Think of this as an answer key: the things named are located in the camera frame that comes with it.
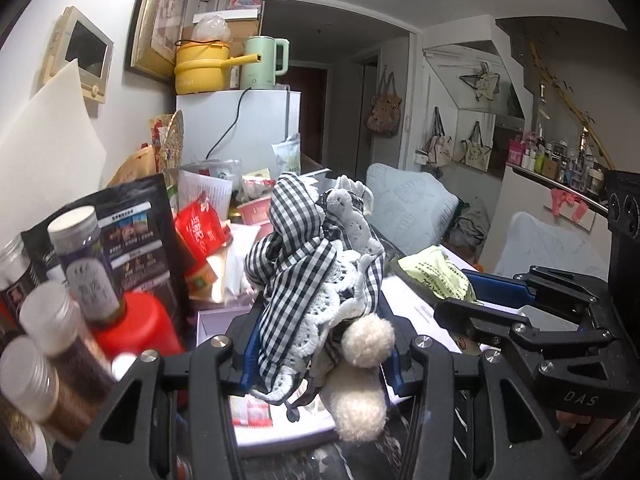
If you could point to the checkered plush toy with pompoms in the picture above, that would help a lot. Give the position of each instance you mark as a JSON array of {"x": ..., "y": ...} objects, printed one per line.
[{"x": 320, "y": 272}]

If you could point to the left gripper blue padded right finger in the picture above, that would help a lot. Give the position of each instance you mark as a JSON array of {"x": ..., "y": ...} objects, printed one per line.
[{"x": 392, "y": 366}]

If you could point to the green electric kettle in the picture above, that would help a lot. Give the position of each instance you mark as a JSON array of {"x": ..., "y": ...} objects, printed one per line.
[{"x": 273, "y": 62}]

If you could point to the black snack pouch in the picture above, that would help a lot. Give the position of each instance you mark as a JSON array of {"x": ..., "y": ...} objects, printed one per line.
[{"x": 138, "y": 238}]

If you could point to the green printed plastic bag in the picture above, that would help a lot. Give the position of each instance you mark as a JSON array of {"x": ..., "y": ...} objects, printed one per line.
[{"x": 432, "y": 268}]

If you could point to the purple label jar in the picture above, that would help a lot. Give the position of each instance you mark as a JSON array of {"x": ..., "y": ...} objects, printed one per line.
[{"x": 76, "y": 238}]

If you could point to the red snack bag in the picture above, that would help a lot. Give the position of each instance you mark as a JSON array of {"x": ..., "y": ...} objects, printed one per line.
[{"x": 200, "y": 232}]

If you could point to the red cylindrical canister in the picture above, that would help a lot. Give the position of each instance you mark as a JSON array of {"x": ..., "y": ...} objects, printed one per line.
[{"x": 144, "y": 325}]

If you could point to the framed picture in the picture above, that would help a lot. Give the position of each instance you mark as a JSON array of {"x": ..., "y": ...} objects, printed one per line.
[{"x": 155, "y": 28}]

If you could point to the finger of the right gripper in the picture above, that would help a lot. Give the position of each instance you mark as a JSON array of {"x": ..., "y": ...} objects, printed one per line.
[
  {"x": 483, "y": 325},
  {"x": 574, "y": 297}
]

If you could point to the light blue chair cushion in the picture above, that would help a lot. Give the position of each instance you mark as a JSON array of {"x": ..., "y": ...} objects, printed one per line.
[{"x": 530, "y": 242}]

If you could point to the yellow pot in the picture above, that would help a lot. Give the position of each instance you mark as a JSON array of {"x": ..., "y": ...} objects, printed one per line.
[{"x": 203, "y": 66}]

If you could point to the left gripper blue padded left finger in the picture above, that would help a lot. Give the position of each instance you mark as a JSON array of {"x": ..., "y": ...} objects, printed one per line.
[{"x": 250, "y": 365}]

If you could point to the white mini fridge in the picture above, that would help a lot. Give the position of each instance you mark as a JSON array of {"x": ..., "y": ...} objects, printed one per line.
[{"x": 239, "y": 125}]

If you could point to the wall intercom panel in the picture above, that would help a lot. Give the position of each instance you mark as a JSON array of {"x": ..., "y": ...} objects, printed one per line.
[{"x": 76, "y": 39}]

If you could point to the red snack packet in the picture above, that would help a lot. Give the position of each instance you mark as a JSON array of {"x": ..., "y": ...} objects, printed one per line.
[{"x": 247, "y": 411}]

